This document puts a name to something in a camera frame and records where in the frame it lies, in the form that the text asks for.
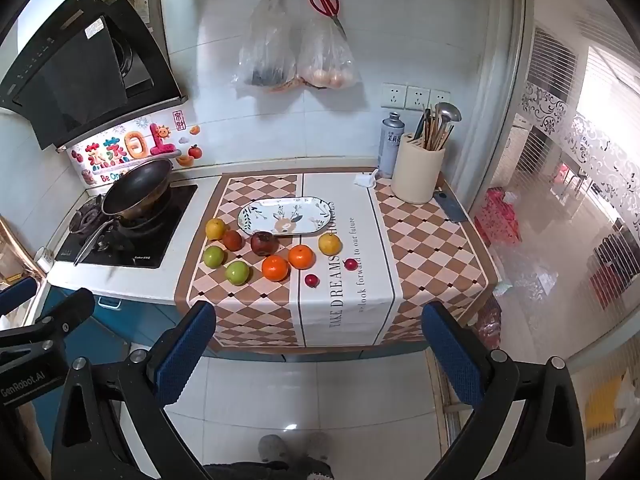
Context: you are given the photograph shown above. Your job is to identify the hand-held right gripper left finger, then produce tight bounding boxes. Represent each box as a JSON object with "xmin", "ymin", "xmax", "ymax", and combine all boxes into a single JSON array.
[{"xmin": 51, "ymin": 300, "xmax": 217, "ymax": 480}]

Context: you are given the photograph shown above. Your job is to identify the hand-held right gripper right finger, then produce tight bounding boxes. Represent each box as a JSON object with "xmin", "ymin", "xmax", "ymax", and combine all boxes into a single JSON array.
[{"xmin": 421, "ymin": 301, "xmax": 587, "ymax": 480}]

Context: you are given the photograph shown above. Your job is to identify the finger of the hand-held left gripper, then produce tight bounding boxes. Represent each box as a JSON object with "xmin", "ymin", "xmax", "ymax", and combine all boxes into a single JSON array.
[
  {"xmin": 0, "ymin": 277, "xmax": 39, "ymax": 317},
  {"xmin": 0, "ymin": 288, "xmax": 96, "ymax": 350}
]

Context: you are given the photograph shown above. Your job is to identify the bright orange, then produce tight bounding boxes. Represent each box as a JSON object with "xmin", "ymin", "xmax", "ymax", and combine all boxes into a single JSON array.
[
  {"xmin": 288, "ymin": 245, "xmax": 316, "ymax": 270},
  {"xmin": 261, "ymin": 255, "xmax": 291, "ymax": 282}
]

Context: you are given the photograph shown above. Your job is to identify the dark red apple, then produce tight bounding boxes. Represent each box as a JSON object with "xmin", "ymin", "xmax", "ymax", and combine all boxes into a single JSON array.
[{"xmin": 250, "ymin": 231, "xmax": 279, "ymax": 258}]

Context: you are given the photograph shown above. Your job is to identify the floral patterned plate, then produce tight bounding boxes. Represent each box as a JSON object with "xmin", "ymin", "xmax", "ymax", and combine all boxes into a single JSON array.
[{"xmin": 237, "ymin": 196, "xmax": 336, "ymax": 237}]

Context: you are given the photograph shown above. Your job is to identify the red plastic bag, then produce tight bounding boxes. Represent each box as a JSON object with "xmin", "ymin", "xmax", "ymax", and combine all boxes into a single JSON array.
[{"xmin": 474, "ymin": 300, "xmax": 502, "ymax": 350}]

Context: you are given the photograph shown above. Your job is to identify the black gas stove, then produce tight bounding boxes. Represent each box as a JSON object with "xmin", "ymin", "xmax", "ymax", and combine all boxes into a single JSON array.
[{"xmin": 54, "ymin": 184, "xmax": 198, "ymax": 269}]

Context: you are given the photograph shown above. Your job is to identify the checked brown tablecloth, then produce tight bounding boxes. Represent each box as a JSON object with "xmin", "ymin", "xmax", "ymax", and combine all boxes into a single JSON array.
[{"xmin": 175, "ymin": 167, "xmax": 501, "ymax": 356}]

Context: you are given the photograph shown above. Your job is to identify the grey slipper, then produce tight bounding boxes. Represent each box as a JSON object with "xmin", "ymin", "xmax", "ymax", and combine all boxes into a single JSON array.
[{"xmin": 257, "ymin": 434, "xmax": 291, "ymax": 463}]

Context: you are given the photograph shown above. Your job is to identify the black wok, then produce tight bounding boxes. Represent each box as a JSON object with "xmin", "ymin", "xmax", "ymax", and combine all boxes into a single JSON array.
[{"xmin": 74, "ymin": 159, "xmax": 176, "ymax": 267}]

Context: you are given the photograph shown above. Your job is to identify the red patterned bag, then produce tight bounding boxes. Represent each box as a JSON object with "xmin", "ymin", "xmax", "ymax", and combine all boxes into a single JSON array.
[{"xmin": 474, "ymin": 187, "xmax": 523, "ymax": 246}]

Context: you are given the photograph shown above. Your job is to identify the cream utensil holder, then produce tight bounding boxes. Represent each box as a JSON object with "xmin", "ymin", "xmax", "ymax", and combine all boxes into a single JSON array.
[{"xmin": 390, "ymin": 132, "xmax": 447, "ymax": 205}]

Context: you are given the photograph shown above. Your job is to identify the frosted glass sliding door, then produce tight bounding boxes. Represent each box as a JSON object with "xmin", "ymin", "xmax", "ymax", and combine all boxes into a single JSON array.
[{"xmin": 480, "ymin": 0, "xmax": 640, "ymax": 361}]

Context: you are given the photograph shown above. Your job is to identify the grey spray bottle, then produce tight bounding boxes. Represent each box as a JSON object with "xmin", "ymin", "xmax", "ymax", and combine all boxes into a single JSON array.
[{"xmin": 377, "ymin": 111, "xmax": 407, "ymax": 179}]

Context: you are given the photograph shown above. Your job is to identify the bundle of wooden chopsticks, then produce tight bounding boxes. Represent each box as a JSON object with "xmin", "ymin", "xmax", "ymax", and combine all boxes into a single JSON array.
[{"xmin": 422, "ymin": 105, "xmax": 456, "ymax": 152}]

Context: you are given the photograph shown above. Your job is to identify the black range hood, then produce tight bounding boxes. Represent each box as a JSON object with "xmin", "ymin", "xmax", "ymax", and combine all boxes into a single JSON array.
[{"xmin": 0, "ymin": 0, "xmax": 183, "ymax": 151}]

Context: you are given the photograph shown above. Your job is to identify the metal ladle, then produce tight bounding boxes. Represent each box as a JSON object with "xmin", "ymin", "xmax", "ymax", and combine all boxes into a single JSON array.
[{"xmin": 433, "ymin": 102, "xmax": 462, "ymax": 131}]

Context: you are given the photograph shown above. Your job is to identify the clear plastic bag dark contents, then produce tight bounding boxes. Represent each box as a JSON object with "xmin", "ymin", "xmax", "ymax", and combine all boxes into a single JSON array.
[{"xmin": 231, "ymin": 0, "xmax": 299, "ymax": 92}]

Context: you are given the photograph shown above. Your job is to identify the silver hood chimney cover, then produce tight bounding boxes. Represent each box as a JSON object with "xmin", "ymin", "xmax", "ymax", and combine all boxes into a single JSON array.
[{"xmin": 120, "ymin": 0, "xmax": 163, "ymax": 56}]

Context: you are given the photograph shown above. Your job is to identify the clear plastic bag of eggs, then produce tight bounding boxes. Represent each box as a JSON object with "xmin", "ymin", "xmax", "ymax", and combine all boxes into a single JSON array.
[{"xmin": 295, "ymin": 12, "xmax": 357, "ymax": 90}]

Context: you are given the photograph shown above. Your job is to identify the red scissors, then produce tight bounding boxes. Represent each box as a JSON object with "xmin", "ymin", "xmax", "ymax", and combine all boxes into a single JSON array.
[{"xmin": 308, "ymin": 0, "xmax": 348, "ymax": 38}]

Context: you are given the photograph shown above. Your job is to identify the colourful wall stickers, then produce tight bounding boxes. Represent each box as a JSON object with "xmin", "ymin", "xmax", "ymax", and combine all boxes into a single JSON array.
[{"xmin": 67, "ymin": 109, "xmax": 203, "ymax": 187}]

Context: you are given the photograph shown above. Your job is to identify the black knife handle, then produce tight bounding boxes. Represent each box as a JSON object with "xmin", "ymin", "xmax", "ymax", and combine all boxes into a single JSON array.
[{"xmin": 412, "ymin": 112, "xmax": 429, "ymax": 149}]

